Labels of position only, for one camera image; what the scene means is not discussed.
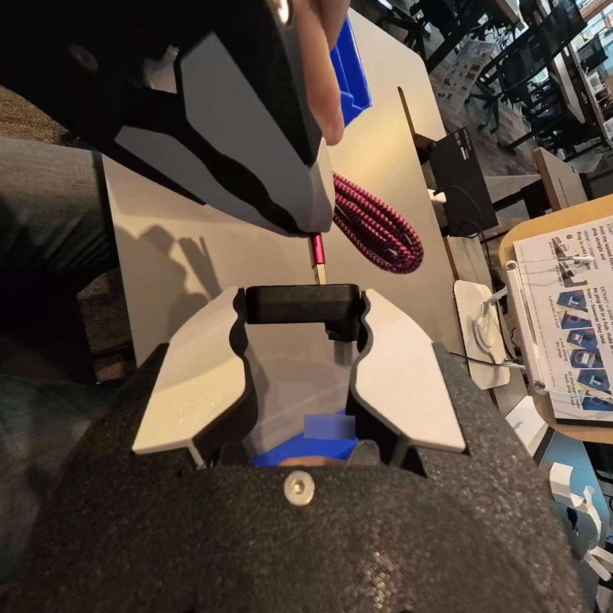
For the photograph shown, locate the person's left hand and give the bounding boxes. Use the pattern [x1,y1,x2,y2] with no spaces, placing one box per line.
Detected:
[292,0,348,147]

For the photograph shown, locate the black office chair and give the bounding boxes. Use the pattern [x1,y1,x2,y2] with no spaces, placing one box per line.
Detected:
[472,0,590,155]

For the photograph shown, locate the black usb hub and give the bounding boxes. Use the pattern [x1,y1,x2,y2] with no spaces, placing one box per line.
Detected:
[243,284,361,366]

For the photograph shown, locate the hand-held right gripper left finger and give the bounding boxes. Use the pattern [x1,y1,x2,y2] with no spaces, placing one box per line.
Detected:
[131,286,260,469]

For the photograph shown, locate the person's grey trousers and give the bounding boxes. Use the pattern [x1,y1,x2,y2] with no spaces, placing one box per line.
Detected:
[0,136,107,283]

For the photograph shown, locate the white office table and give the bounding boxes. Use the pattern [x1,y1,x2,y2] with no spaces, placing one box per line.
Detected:
[533,148,592,212]

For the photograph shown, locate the black box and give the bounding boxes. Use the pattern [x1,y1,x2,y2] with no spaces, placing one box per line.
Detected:
[428,134,500,238]

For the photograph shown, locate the thin black cable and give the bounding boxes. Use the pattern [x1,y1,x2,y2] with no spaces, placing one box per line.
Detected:
[448,351,511,369]

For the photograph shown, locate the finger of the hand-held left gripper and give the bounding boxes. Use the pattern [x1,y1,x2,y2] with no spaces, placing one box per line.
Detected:
[177,33,335,236]
[114,125,305,237]

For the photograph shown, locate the black power cable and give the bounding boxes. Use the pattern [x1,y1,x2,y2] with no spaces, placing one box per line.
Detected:
[445,184,488,238]

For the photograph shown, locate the printed instruction sheet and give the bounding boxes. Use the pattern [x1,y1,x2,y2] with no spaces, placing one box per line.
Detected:
[512,216,613,423]

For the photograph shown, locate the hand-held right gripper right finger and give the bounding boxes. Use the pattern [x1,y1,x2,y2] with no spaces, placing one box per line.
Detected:
[346,288,468,469]

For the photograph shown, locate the blue plastic bin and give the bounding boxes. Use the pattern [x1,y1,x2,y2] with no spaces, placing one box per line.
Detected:
[329,9,374,126]
[251,406,366,467]

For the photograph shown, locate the red braided usb cable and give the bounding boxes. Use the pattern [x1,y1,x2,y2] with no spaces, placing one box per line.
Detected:
[304,172,425,286]

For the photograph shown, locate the white plastic holder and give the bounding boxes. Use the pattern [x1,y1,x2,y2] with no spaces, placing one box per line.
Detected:
[548,460,605,582]

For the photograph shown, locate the white laptop box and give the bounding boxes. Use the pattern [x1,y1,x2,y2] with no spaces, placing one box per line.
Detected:
[503,397,556,460]

